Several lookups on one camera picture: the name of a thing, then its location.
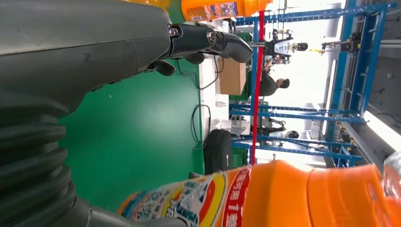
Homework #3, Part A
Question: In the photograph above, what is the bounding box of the orange detergent bottle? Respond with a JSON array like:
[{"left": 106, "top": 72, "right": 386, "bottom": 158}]
[
  {"left": 118, "top": 152, "right": 401, "bottom": 227},
  {"left": 181, "top": 0, "right": 273, "bottom": 23}
]

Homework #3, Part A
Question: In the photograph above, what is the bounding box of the yellow taped sheet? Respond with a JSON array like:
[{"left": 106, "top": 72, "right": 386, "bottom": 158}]
[{"left": 123, "top": 0, "right": 171, "bottom": 9}]

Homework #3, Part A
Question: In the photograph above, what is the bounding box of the cardboard box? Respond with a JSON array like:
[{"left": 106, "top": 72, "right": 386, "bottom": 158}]
[{"left": 218, "top": 58, "right": 247, "bottom": 96}]

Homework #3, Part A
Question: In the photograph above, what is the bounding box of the black zip case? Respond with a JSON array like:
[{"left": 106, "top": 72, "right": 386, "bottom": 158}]
[{"left": 203, "top": 129, "right": 233, "bottom": 175}]

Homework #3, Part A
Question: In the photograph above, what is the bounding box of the clear white jug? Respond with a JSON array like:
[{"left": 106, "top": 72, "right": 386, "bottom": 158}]
[{"left": 219, "top": 115, "right": 251, "bottom": 138}]

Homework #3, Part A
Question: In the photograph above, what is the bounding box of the person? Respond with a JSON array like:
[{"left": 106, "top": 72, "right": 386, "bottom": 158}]
[{"left": 259, "top": 59, "right": 291, "bottom": 97}]

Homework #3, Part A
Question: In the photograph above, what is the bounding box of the white humanoid robot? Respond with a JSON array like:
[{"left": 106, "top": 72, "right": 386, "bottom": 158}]
[{"left": 264, "top": 29, "right": 309, "bottom": 65}]

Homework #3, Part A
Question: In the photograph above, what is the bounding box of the blue steel shelf rack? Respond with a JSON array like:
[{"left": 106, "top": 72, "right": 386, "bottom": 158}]
[
  {"left": 228, "top": 2, "right": 398, "bottom": 124},
  {"left": 231, "top": 134, "right": 364, "bottom": 169}
]

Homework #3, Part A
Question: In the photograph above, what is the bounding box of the ceiling tube light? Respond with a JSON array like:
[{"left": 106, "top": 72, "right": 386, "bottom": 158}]
[{"left": 363, "top": 110, "right": 401, "bottom": 152}]

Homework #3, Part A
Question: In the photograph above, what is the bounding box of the black cable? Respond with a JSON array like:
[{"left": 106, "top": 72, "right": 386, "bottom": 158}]
[
  {"left": 190, "top": 104, "right": 212, "bottom": 145},
  {"left": 176, "top": 55, "right": 220, "bottom": 90}
]

